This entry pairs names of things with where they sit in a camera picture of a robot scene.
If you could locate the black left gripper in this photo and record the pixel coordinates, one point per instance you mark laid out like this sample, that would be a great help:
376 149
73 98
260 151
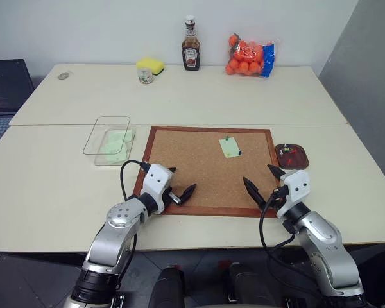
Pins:
172 195

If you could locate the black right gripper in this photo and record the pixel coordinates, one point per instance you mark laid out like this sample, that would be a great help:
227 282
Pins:
277 202

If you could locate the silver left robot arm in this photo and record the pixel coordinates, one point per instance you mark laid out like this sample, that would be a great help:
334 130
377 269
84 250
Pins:
115 231

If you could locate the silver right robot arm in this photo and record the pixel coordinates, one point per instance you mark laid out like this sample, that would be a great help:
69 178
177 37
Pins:
321 244

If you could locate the wood framed cork board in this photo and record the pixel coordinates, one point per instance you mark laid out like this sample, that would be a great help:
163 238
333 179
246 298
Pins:
208 183

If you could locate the pale green paper note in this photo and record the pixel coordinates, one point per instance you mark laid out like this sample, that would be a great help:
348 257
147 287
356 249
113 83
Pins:
229 148

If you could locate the brown pin tray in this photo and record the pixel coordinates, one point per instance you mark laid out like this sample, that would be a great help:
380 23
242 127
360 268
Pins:
292 157

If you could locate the clear plastic container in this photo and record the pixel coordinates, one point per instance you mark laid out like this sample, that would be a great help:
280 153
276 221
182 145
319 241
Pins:
97 150

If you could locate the dark rounded shape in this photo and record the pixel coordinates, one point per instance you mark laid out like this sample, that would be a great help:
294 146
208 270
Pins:
167 288
247 285

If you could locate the small clear jar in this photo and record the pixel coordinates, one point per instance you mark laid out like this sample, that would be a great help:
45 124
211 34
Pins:
146 76

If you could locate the yellow sponge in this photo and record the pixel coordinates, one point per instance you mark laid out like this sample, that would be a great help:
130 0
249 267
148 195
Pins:
150 63

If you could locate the bag of orange balls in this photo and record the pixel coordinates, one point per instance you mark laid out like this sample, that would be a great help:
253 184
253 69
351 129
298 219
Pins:
247 59

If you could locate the ketchup bottle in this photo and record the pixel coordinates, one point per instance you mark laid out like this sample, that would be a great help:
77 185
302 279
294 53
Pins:
191 51

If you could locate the small round grey disc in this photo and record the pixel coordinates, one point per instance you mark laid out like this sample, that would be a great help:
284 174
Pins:
63 76

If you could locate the dark laptop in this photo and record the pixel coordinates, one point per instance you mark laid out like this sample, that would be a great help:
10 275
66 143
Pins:
4 86

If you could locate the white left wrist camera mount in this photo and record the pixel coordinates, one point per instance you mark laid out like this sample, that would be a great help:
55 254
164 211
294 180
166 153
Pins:
156 183

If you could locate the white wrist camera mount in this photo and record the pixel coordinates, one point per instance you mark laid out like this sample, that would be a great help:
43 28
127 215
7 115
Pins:
296 189
156 183

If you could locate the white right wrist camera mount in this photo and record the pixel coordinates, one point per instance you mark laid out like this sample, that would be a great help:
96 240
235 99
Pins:
296 189

